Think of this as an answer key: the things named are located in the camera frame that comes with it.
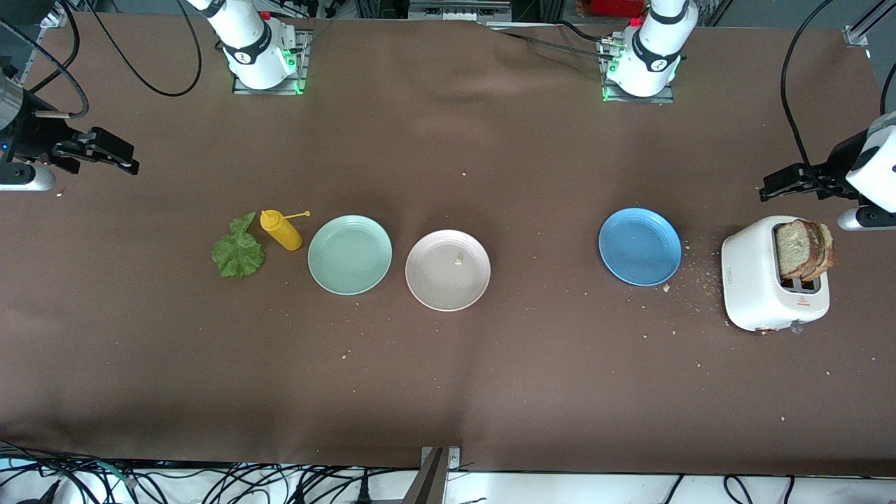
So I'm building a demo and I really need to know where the brown bread slice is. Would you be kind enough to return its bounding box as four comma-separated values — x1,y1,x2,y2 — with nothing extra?
801,222,837,283
773,219,817,279

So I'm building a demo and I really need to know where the green lettuce leaf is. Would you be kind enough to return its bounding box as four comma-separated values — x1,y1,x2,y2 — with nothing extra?
212,212,267,279

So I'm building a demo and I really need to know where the yellow squeeze bottle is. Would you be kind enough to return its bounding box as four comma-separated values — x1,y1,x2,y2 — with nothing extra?
260,209,311,251

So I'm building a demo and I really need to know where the blue plate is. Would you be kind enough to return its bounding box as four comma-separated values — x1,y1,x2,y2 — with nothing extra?
598,207,683,287

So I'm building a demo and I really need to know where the pale green plate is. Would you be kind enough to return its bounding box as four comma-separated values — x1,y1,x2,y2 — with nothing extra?
308,215,393,296

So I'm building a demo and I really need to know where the beige plate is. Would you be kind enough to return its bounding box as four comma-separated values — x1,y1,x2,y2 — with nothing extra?
405,230,491,312

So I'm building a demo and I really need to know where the white toaster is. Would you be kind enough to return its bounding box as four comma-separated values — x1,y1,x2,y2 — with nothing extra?
721,215,831,333

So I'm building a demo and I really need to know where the red box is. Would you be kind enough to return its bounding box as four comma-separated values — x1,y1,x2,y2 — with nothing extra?
588,0,648,18

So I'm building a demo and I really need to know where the grey power strip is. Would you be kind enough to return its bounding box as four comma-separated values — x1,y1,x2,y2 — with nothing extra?
408,0,513,23

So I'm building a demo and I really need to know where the brown table cloth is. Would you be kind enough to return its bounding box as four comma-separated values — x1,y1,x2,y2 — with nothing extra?
0,13,896,478

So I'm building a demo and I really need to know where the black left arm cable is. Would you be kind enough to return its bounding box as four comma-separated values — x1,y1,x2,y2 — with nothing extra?
780,0,896,183

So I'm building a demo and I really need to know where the aluminium frame profile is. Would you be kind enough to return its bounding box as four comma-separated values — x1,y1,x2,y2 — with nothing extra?
843,0,896,48
0,0,71,92

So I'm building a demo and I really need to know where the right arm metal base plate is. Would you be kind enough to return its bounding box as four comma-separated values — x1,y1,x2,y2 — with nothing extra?
232,29,309,96

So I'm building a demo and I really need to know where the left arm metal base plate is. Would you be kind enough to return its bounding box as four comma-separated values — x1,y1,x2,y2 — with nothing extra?
598,35,677,106

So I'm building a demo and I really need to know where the black cable on cloth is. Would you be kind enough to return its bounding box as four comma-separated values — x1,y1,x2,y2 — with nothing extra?
483,20,617,60

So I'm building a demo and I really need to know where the grey metal mount bracket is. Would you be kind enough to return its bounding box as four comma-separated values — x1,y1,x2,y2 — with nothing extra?
402,446,463,504

